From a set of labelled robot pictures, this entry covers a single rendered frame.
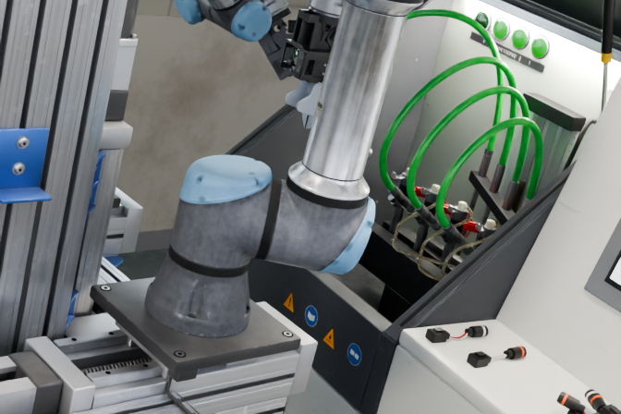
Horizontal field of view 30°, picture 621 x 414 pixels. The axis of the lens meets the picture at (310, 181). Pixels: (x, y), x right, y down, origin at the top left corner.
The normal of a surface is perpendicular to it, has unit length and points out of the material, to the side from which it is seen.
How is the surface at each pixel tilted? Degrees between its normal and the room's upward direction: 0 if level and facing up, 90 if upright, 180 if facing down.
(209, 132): 90
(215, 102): 90
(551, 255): 76
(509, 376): 0
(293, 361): 90
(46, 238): 90
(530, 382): 0
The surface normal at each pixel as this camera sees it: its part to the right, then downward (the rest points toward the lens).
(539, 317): -0.72, -0.22
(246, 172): 0.11, -0.93
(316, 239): 0.04, 0.38
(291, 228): 0.09, 0.14
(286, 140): 0.55, 0.40
